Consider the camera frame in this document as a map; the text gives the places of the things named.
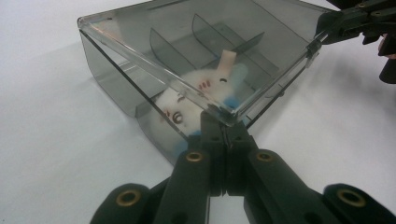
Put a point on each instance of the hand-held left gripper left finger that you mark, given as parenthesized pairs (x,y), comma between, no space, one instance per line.
(193,180)

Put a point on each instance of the white and blue plush toy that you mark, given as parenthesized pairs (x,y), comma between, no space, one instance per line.
(199,84)

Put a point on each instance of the clear grey compartment box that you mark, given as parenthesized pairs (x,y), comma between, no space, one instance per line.
(109,71)

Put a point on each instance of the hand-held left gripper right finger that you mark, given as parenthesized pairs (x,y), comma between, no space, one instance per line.
(271,183)

